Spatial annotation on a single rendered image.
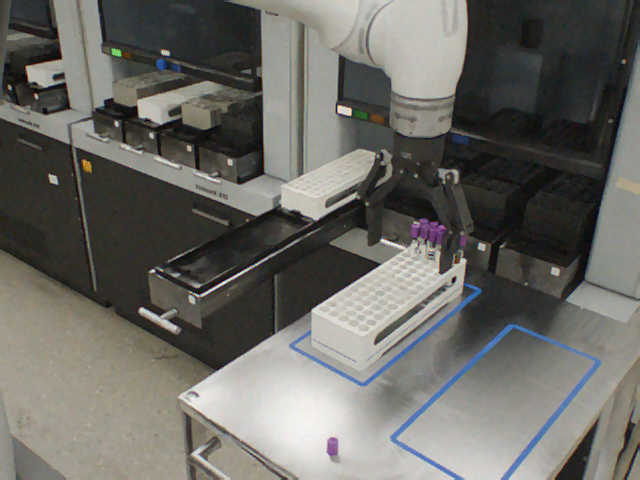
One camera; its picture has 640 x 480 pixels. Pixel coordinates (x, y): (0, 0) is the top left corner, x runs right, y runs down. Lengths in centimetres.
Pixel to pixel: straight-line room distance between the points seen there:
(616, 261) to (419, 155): 57
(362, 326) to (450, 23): 44
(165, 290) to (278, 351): 31
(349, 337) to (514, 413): 25
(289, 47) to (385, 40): 74
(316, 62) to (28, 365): 143
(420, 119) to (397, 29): 13
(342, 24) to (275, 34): 70
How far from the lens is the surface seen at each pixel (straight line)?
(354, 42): 108
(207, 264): 135
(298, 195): 148
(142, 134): 208
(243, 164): 185
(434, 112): 101
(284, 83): 176
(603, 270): 150
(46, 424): 230
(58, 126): 243
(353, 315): 107
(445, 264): 110
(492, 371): 109
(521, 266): 145
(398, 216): 155
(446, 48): 98
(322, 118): 171
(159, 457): 211
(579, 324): 123
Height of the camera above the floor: 147
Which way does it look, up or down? 28 degrees down
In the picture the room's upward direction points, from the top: 1 degrees clockwise
